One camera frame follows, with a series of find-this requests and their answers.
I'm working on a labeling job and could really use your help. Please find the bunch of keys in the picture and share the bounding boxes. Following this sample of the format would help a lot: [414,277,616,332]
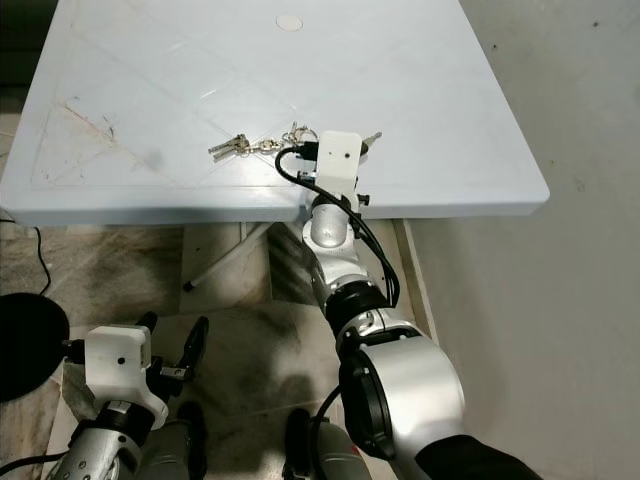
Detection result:
[207,121,384,162]

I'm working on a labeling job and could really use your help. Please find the grey left robot leg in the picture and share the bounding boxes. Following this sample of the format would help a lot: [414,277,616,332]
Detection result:
[155,400,213,480]

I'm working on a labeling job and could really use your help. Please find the grey robot leg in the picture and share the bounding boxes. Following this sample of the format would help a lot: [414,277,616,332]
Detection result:
[155,400,213,480]
[283,407,373,480]

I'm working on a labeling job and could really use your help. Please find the black round floor base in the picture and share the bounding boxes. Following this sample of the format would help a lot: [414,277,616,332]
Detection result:
[0,292,72,405]

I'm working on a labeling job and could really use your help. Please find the grey right robot leg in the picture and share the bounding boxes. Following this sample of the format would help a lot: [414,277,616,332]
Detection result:
[283,407,373,480]

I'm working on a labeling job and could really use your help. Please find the grey plastic folding table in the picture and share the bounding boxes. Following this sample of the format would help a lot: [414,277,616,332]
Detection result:
[0,0,552,293]

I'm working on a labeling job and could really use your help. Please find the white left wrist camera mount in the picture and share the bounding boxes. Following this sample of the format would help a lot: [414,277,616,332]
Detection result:
[84,324,170,422]

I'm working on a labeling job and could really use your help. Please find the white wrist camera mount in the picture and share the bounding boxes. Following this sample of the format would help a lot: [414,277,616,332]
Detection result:
[84,324,170,422]
[314,130,363,208]

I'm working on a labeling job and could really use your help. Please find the black floor cable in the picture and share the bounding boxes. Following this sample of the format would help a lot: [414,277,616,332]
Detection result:
[0,221,54,298]

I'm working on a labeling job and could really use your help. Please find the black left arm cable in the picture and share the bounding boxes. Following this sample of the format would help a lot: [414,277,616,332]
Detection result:
[0,338,89,480]

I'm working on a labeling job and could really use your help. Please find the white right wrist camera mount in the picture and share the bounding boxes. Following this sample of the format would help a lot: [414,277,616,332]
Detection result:
[314,130,363,208]

